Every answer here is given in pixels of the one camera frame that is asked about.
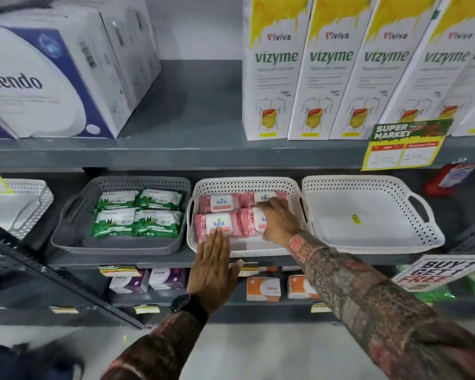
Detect person's right hand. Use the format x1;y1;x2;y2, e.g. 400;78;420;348
256;197;302;248

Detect person's left hand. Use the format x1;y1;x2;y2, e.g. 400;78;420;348
187;227;244;315

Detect pink wet wipes packet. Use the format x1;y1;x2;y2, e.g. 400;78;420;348
198;193;243;213
194;211;244;239
240;207;269;237
241;190;287;208

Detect person's left forearm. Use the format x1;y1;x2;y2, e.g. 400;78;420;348
102;310;207;380

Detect person's right forearm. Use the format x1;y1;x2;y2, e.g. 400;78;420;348
287;230;475;380

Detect white perforated plastic basket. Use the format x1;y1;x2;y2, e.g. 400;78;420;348
0;178;54;240
302;175;446;255
186;177;308;258

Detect orange white small box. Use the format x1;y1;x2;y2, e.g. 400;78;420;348
287;274;321;301
246;277;282;303

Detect purple white small box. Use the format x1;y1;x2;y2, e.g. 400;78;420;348
109;269;151;294
148;268;187;291

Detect black wrist watch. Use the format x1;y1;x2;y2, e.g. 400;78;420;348
170;293;209;326

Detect green wet wipes packet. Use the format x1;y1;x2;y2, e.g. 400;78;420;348
136;188;184;210
132;209;183;239
90;208;137;239
95;190;140;211

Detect grey metal shelving unit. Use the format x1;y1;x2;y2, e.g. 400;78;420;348
0;0;475;329

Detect grey perforated plastic basket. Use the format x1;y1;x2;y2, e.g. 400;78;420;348
50;176;192;256

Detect yellow green price sign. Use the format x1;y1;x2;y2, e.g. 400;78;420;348
361;118;454;172

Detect dark perforated metal shelf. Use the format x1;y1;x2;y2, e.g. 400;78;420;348
0;217;145;331

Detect white red offer sign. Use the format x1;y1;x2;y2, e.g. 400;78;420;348
391;255;475;293

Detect person's dark trousers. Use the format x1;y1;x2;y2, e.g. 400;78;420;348
0;341;84;380

